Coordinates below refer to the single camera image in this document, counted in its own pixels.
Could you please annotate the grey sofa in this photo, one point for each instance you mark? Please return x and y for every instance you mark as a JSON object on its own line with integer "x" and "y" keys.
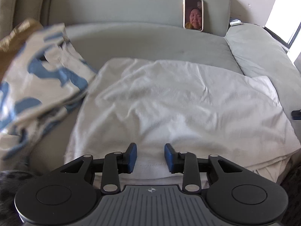
{"x": 101, "y": 30}

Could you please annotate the smartphone in white case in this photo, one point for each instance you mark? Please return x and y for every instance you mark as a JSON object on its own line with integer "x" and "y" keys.
{"x": 193, "y": 14}

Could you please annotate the tan brown cloth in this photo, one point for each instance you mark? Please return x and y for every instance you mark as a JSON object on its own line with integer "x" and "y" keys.
{"x": 11, "y": 44}

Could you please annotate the dark window frame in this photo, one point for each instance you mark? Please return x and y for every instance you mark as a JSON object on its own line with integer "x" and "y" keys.
{"x": 283, "y": 33}

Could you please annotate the silver device on sofa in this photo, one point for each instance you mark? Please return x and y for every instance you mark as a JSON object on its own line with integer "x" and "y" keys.
{"x": 235, "y": 22}

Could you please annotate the grey sofa cushion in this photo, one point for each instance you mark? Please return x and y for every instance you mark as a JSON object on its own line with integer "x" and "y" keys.
{"x": 258, "y": 54}

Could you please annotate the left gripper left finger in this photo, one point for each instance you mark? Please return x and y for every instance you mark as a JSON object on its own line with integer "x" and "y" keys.
{"x": 111, "y": 166}

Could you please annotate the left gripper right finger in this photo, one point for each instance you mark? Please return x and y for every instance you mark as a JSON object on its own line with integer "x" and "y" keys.
{"x": 215, "y": 167}

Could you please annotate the blue white patterned garment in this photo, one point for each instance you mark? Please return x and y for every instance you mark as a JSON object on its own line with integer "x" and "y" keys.
{"x": 45, "y": 81}

